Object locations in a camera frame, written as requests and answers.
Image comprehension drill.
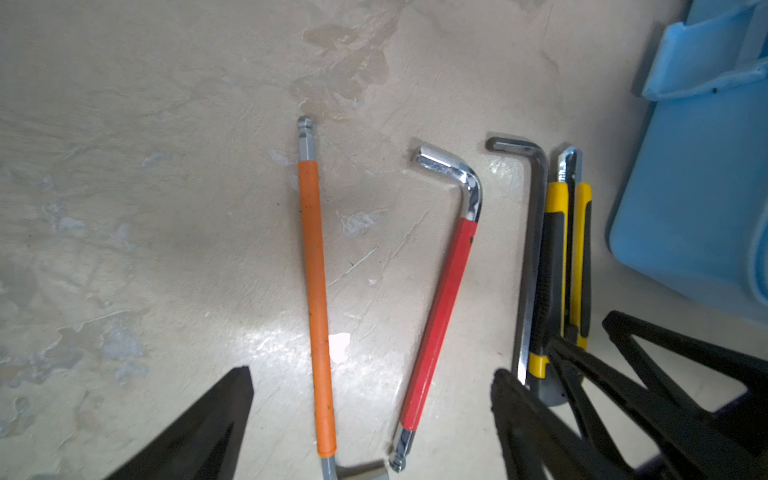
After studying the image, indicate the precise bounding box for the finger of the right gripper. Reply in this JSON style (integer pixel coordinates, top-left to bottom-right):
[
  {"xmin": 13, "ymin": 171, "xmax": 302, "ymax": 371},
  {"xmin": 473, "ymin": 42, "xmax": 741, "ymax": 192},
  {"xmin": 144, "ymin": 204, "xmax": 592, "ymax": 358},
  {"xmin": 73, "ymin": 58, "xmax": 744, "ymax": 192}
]
[
  {"xmin": 548, "ymin": 339, "xmax": 767, "ymax": 479},
  {"xmin": 602, "ymin": 311, "xmax": 767, "ymax": 420}
]

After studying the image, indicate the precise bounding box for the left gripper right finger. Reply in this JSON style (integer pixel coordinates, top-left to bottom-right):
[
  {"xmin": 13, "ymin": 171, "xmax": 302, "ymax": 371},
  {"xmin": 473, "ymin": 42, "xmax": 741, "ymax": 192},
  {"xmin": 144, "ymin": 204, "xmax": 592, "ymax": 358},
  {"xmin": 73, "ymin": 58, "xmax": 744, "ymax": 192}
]
[{"xmin": 490, "ymin": 369, "xmax": 630, "ymax": 479}]

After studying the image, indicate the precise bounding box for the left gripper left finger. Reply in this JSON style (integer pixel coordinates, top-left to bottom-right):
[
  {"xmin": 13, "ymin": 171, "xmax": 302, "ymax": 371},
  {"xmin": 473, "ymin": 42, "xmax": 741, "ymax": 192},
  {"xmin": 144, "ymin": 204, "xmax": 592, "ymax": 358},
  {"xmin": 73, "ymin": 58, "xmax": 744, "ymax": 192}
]
[{"xmin": 109, "ymin": 366, "xmax": 254, "ymax": 479}]

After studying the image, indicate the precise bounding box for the long black hex key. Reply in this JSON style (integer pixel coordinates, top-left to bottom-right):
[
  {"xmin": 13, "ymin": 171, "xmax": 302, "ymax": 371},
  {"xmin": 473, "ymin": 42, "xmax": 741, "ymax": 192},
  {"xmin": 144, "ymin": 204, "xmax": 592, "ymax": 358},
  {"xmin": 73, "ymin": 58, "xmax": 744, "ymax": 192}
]
[{"xmin": 485, "ymin": 135, "xmax": 549, "ymax": 385}]

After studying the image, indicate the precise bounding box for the red handled hex key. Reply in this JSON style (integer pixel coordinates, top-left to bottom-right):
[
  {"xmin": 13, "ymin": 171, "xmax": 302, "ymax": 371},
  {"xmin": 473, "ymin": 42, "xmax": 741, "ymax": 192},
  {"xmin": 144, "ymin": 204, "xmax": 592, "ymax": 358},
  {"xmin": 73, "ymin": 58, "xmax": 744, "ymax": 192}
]
[{"xmin": 389, "ymin": 146, "xmax": 483, "ymax": 473}]

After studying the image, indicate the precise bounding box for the yellow black utility knife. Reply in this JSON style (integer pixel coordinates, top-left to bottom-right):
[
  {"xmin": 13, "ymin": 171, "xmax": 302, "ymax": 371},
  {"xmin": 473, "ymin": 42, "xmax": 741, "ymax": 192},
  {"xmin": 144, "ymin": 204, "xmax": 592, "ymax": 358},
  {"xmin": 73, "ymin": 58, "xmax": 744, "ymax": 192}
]
[{"xmin": 526, "ymin": 146, "xmax": 593, "ymax": 407}]

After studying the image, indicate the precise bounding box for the light blue plastic toolbox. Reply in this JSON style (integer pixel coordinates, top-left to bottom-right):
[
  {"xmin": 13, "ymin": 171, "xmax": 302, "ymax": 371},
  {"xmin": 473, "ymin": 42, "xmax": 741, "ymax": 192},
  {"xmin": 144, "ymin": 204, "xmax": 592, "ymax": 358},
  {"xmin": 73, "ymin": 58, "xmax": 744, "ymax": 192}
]
[{"xmin": 608, "ymin": 1, "xmax": 767, "ymax": 324}]

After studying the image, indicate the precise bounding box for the orange handled hex key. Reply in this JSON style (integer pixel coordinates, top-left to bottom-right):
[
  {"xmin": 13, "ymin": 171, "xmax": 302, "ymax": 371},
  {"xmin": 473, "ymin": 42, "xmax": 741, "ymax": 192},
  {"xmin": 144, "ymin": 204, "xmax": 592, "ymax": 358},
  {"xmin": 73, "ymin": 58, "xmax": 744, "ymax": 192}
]
[{"xmin": 297, "ymin": 116, "xmax": 389, "ymax": 479}]

